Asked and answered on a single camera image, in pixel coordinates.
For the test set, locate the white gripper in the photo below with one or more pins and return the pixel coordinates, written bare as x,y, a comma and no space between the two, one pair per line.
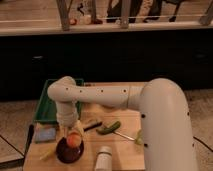
67,116

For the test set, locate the orange red apple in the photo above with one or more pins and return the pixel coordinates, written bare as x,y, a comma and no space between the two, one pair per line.
73,140

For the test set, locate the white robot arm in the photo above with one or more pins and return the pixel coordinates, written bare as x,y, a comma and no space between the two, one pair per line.
165,117

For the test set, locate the dark purple bowl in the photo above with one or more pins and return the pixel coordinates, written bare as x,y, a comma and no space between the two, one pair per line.
67,154

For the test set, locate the black and wood brush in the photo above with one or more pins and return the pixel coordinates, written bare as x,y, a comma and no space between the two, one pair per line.
92,125

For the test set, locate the blue sponge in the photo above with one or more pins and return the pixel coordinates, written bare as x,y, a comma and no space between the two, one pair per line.
45,135

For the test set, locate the green plastic tray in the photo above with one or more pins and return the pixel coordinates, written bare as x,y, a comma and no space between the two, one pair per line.
46,108

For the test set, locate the green cucumber toy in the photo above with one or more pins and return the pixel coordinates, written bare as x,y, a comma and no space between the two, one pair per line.
106,130

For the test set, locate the yellow banana toy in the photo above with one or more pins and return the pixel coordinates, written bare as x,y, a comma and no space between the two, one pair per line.
47,154

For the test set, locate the white cup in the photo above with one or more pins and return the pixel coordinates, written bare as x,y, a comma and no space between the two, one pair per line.
104,159

